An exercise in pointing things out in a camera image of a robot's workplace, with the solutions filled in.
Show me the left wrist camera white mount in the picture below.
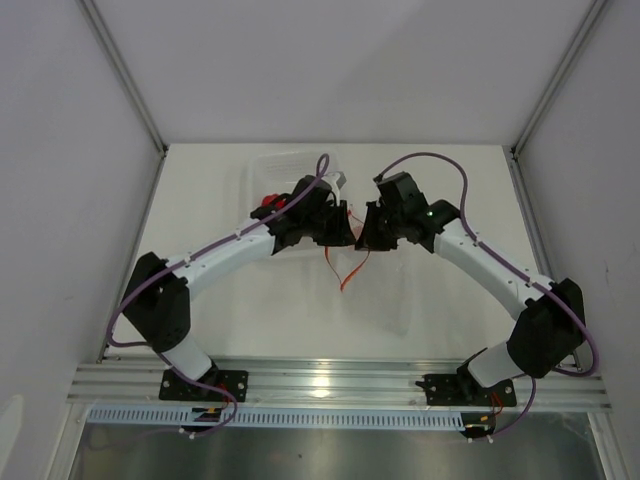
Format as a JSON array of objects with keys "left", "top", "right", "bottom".
[{"left": 322, "top": 171, "right": 346, "bottom": 195}]

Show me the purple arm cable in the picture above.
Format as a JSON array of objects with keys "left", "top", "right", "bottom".
[
  {"left": 108, "top": 153, "right": 331, "bottom": 441},
  {"left": 373, "top": 152, "right": 601, "bottom": 444}
]

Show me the right aluminium frame post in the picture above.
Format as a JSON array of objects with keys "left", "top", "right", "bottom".
[{"left": 509, "top": 0, "right": 614, "bottom": 154}]

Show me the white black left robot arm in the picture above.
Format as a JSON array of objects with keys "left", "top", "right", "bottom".
[{"left": 122, "top": 171, "right": 356, "bottom": 400}]

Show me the red bell pepper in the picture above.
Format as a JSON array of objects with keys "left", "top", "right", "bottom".
[{"left": 261, "top": 194, "right": 288, "bottom": 209}]

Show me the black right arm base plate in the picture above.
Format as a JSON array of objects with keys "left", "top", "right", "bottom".
[{"left": 415, "top": 374, "right": 517, "bottom": 407}]

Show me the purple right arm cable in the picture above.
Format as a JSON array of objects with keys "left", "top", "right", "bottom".
[{"left": 373, "top": 152, "right": 601, "bottom": 444}]

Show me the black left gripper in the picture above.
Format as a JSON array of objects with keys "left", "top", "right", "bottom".
[{"left": 303, "top": 201, "right": 356, "bottom": 248}]

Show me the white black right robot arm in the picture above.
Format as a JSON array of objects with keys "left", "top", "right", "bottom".
[{"left": 356, "top": 172, "right": 585, "bottom": 404}]

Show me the white perforated plastic basket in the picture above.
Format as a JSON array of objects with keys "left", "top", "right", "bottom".
[{"left": 244, "top": 150, "right": 346, "bottom": 261}]

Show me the aluminium frame post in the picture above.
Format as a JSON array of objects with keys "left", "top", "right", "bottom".
[
  {"left": 77, "top": 0, "right": 169, "bottom": 154},
  {"left": 509, "top": 0, "right": 614, "bottom": 154}
]

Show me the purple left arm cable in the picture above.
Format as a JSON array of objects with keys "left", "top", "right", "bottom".
[{"left": 108, "top": 153, "right": 331, "bottom": 441}]

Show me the aluminium front rail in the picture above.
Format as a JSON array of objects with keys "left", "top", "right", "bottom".
[{"left": 67, "top": 356, "right": 612, "bottom": 413}]

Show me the clear zip bag red zipper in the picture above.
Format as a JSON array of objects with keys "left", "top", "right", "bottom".
[{"left": 322, "top": 209, "right": 416, "bottom": 336}]

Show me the white slotted cable duct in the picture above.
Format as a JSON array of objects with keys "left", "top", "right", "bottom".
[{"left": 87, "top": 405, "right": 465, "bottom": 432}]

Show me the left aluminium frame post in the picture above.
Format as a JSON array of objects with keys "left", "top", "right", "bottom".
[{"left": 77, "top": 0, "right": 169, "bottom": 154}]

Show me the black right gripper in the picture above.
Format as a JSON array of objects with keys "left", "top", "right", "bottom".
[{"left": 355, "top": 201, "right": 405, "bottom": 252}]

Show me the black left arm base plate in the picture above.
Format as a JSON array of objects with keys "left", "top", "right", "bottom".
[{"left": 158, "top": 368, "right": 249, "bottom": 403}]

